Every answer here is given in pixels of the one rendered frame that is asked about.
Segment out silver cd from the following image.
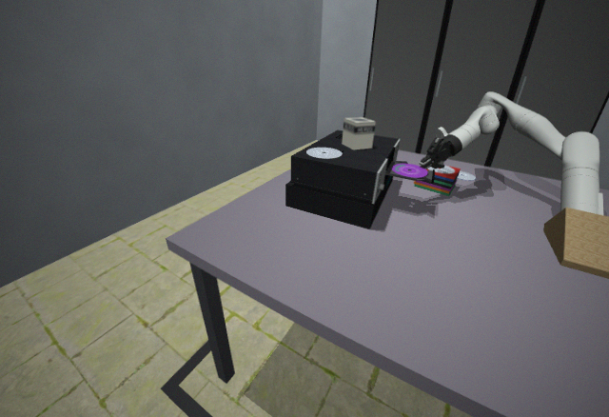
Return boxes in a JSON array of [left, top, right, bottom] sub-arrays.
[[428, 166, 455, 174], [306, 148, 342, 159], [458, 171, 476, 181]]

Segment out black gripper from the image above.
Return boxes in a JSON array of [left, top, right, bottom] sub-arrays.
[[419, 134, 462, 169]]

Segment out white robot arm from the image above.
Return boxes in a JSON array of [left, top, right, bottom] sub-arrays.
[[449, 91, 603, 215]]

